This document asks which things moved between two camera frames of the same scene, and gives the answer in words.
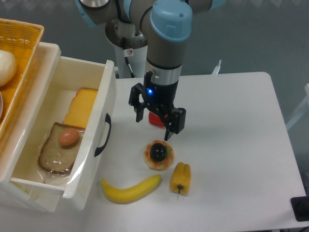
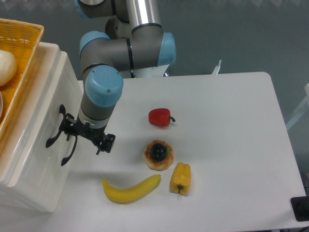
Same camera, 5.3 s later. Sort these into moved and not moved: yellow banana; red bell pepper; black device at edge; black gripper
Moved: black gripper
Not moved: red bell pepper; yellow banana; black device at edge
